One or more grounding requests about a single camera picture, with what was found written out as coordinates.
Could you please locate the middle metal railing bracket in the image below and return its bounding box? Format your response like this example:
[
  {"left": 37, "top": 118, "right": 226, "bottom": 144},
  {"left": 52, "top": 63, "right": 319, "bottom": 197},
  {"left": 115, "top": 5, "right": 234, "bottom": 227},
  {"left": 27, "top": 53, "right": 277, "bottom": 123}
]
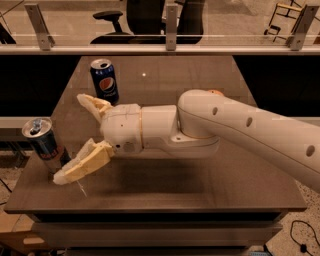
[{"left": 166, "top": 3, "right": 178, "bottom": 51}]

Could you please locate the right metal railing bracket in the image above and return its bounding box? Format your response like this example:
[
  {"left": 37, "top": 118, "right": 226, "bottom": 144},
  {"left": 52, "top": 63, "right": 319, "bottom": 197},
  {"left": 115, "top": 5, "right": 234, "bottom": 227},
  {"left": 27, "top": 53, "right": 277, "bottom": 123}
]
[{"left": 286, "top": 5, "right": 319, "bottom": 51}]

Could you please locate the red apple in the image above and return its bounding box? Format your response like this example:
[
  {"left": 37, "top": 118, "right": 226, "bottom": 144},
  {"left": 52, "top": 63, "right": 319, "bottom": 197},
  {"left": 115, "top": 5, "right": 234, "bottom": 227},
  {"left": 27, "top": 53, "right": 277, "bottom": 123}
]
[{"left": 208, "top": 90, "right": 224, "bottom": 96}]

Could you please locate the black office chair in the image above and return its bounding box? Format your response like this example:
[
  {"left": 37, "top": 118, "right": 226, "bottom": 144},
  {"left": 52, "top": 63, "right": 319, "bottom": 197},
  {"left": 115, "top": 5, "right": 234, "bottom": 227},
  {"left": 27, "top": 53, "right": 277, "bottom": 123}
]
[{"left": 91, "top": 0, "right": 205, "bottom": 44}]

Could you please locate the Red Bull can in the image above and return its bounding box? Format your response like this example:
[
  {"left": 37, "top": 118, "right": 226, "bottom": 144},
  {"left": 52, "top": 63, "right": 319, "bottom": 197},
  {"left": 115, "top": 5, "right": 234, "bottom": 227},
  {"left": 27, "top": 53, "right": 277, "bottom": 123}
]
[{"left": 22, "top": 117, "right": 71, "bottom": 174}]

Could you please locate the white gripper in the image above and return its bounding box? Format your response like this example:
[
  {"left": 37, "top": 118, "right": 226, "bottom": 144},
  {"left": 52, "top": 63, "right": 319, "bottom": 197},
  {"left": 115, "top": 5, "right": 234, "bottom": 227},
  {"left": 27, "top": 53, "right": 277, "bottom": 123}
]
[{"left": 53, "top": 94, "right": 142, "bottom": 185}]

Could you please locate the left metal railing bracket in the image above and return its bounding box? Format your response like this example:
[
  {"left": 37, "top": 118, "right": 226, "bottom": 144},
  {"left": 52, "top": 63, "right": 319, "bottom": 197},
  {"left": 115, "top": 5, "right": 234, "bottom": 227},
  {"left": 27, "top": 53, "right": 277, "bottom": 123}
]
[{"left": 24, "top": 3, "right": 55, "bottom": 51}]

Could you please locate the blue Pepsi can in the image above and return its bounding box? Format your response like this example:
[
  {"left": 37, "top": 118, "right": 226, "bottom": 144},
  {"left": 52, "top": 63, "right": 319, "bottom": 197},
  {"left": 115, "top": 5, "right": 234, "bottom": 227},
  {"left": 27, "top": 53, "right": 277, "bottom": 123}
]
[{"left": 90, "top": 58, "right": 119, "bottom": 105}]

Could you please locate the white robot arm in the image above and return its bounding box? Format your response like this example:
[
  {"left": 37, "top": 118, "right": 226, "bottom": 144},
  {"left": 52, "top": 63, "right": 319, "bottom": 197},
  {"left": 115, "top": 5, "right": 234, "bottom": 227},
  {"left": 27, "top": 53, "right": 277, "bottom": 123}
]
[{"left": 53, "top": 90, "right": 320, "bottom": 192}]

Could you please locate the yellow frame cart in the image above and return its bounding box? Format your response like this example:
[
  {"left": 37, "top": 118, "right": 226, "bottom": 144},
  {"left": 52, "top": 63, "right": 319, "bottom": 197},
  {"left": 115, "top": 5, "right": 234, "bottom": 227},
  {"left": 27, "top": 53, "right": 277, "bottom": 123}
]
[{"left": 264, "top": 0, "right": 304, "bottom": 42}]

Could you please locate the metal railing bracket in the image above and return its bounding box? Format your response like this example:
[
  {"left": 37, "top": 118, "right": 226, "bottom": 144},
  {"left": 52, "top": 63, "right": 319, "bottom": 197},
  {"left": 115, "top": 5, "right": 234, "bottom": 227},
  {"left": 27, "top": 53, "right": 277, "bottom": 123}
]
[
  {"left": 166, "top": 3, "right": 178, "bottom": 51},
  {"left": 24, "top": 3, "right": 55, "bottom": 51},
  {"left": 286, "top": 5, "right": 319, "bottom": 51}
]

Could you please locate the black cable on floor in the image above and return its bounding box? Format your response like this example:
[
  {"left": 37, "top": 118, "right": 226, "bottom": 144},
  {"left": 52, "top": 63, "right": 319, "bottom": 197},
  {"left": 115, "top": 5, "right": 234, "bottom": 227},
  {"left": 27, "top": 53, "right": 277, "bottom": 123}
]
[{"left": 289, "top": 219, "right": 320, "bottom": 256}]

